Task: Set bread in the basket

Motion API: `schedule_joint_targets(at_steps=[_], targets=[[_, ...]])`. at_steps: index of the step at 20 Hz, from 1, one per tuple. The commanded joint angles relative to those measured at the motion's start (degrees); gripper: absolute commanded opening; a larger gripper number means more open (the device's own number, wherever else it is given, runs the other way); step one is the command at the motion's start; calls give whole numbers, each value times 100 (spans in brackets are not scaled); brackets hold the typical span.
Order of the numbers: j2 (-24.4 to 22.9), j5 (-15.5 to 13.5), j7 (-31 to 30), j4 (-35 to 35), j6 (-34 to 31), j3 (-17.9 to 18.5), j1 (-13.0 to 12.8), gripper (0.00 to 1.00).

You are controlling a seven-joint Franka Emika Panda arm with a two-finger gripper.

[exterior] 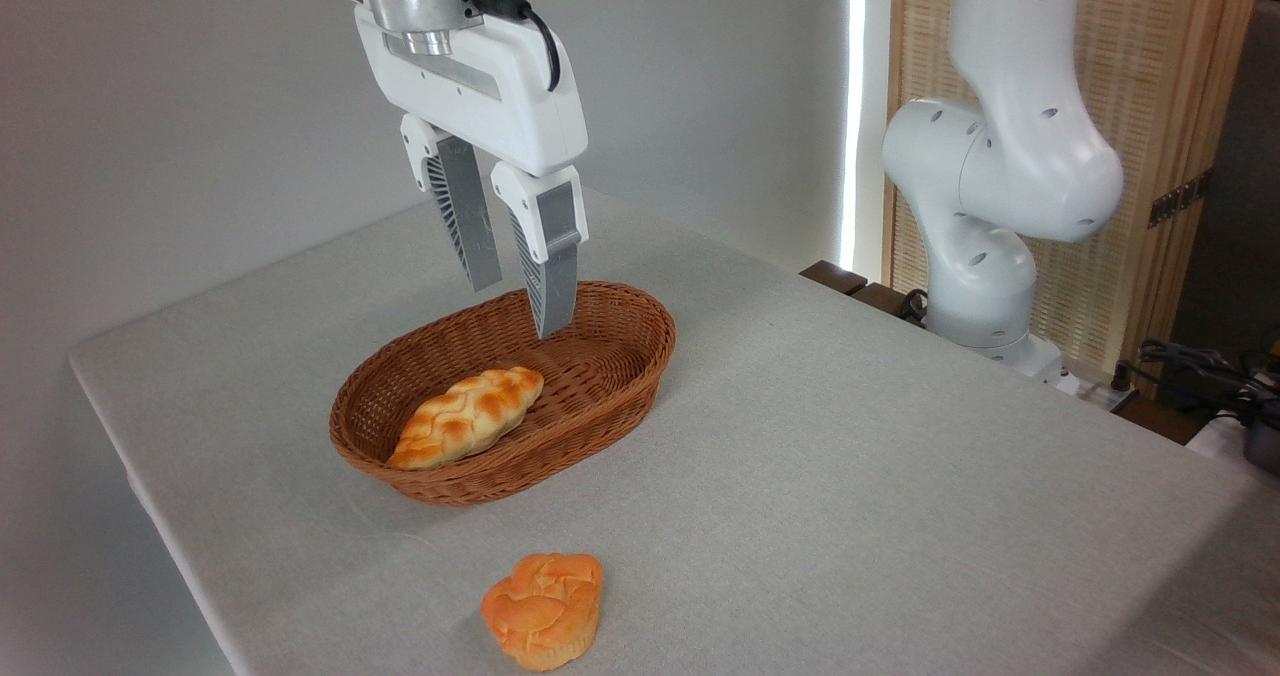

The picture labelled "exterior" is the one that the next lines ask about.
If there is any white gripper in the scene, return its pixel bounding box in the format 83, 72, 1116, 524
354, 4, 589, 340

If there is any round orange bread bun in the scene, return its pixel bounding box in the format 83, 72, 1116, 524
481, 553, 605, 672

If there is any brown woven wicker basket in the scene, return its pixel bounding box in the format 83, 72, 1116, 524
329, 280, 677, 507

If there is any braided golden bread loaf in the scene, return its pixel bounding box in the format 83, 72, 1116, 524
386, 366, 545, 471

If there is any light grey tablecloth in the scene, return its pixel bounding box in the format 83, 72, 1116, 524
68, 174, 1280, 676

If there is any white power strip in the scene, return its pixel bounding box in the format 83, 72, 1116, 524
1058, 370, 1141, 415

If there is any black metal screen hinge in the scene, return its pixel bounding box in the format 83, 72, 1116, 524
1147, 170, 1214, 229

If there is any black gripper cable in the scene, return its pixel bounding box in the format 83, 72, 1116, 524
468, 0, 563, 93

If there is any black cable bundle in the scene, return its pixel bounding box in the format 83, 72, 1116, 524
1138, 338, 1280, 429

